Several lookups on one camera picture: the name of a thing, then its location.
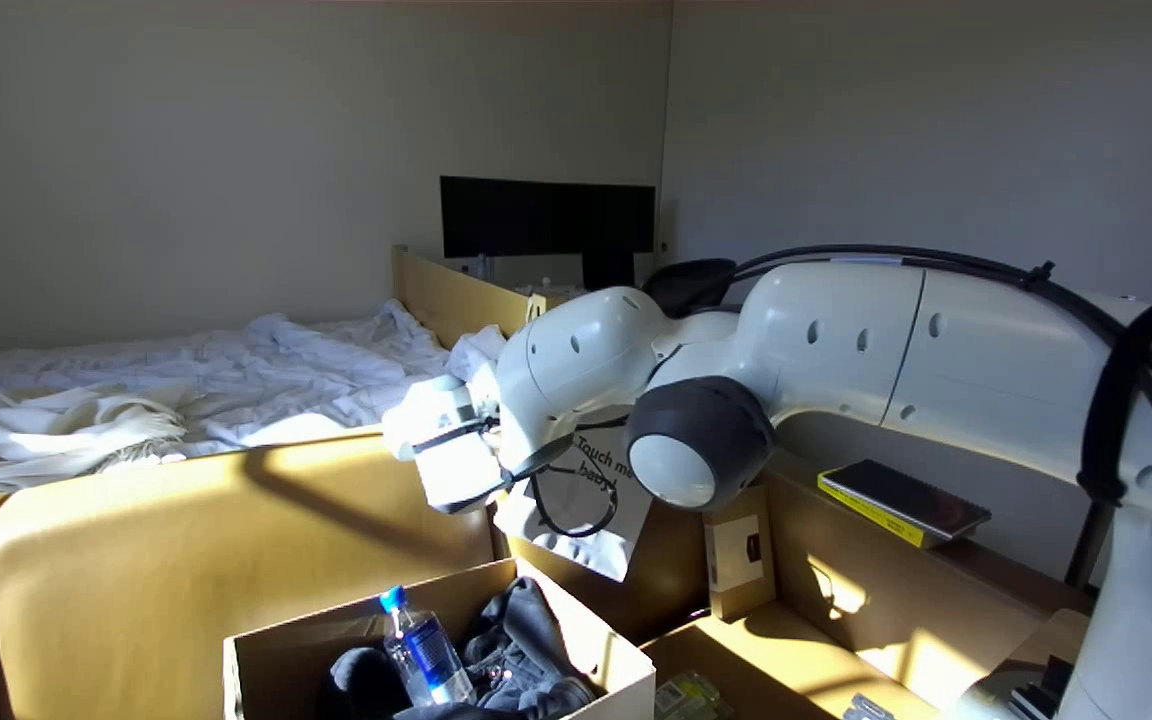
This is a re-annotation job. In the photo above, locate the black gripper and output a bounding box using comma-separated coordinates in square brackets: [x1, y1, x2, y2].
[408, 412, 511, 518]

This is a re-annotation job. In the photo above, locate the open white cardboard box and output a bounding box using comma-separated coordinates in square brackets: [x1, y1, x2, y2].
[221, 557, 659, 720]

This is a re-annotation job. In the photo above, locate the large brown cardboard box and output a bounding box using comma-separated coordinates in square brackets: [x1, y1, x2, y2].
[639, 451, 1101, 720]

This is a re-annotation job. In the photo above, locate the wooden bed end board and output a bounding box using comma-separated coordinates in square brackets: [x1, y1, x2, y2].
[394, 244, 598, 352]

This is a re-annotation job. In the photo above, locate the clear plastic water bottle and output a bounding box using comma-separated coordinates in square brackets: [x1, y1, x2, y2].
[377, 580, 481, 713]

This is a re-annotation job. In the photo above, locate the dark clothing pile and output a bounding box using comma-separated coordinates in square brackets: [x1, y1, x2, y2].
[322, 571, 601, 720]

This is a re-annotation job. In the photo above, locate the black monitor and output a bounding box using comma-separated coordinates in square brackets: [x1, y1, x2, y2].
[435, 173, 659, 296]

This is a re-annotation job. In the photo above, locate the green shipping label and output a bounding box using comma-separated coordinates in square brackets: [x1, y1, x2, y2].
[659, 667, 728, 720]

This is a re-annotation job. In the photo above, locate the dark book with yellow edge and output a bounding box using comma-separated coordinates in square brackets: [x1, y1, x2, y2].
[811, 456, 995, 552]

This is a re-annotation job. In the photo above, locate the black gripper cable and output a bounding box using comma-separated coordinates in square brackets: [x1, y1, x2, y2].
[525, 429, 624, 539]

